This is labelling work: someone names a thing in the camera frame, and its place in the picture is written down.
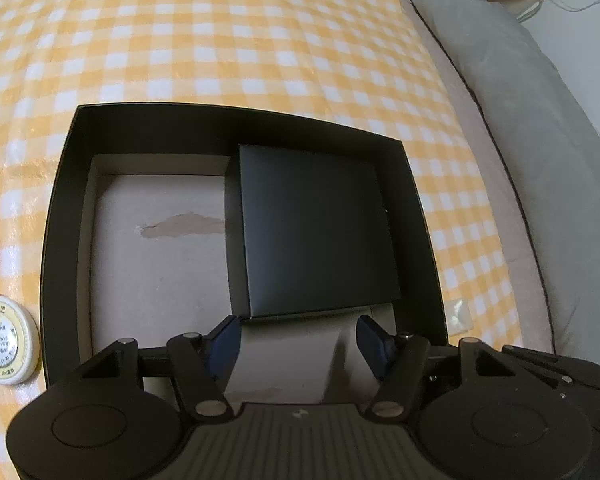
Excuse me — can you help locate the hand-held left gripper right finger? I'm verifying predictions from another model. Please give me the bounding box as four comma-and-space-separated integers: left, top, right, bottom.
356, 315, 513, 418

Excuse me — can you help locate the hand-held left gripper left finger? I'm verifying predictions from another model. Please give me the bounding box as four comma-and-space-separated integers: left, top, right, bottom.
77, 315, 242, 420

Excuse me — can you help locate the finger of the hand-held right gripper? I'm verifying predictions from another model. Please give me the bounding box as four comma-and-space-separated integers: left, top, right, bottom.
501, 344, 600, 392

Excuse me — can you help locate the small black box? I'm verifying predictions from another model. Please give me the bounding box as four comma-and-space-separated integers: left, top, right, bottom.
228, 143, 402, 320

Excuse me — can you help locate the large black box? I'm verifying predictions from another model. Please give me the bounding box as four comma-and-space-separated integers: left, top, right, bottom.
40, 104, 453, 406

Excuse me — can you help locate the beige mattress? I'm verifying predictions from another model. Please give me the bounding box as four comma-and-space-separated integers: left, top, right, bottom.
396, 0, 558, 357

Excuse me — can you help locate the round white tin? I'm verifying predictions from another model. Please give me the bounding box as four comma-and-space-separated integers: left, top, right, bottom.
0, 294, 40, 387

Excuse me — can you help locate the grey pillow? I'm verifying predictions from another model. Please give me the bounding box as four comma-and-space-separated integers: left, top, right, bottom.
409, 0, 600, 373

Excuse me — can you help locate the yellow checkered tablecloth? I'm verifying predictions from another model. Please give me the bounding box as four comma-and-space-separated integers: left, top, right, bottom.
0, 0, 475, 480

